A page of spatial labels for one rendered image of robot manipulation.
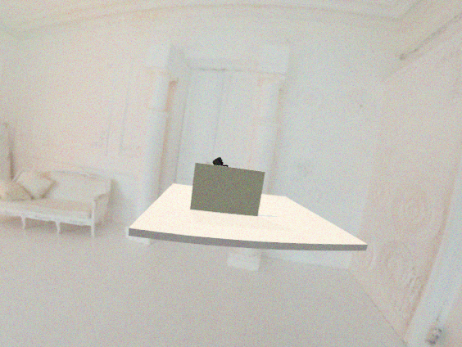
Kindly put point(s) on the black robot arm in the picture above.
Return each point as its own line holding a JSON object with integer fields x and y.
{"x": 218, "y": 161}

